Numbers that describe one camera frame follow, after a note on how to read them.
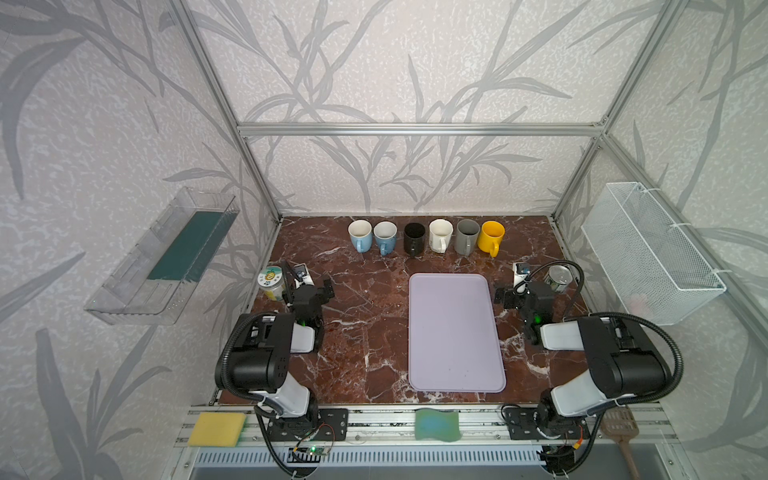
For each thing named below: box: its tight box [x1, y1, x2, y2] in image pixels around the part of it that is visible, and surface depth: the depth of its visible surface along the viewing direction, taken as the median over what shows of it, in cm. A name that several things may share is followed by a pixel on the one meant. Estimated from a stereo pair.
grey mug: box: [455, 219, 481, 256], surface depth 105 cm
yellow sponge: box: [188, 412, 247, 447], surface depth 74 cm
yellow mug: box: [477, 220, 505, 258], surface depth 107 cm
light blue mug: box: [348, 219, 373, 253], surface depth 107 cm
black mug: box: [404, 222, 426, 256], surface depth 106 cm
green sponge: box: [415, 408, 462, 442], surface depth 74 cm
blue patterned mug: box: [373, 221, 398, 257], surface depth 105 cm
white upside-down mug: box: [429, 218, 454, 254], surface depth 105 cm
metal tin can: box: [545, 265, 573, 293], surface depth 98 cm
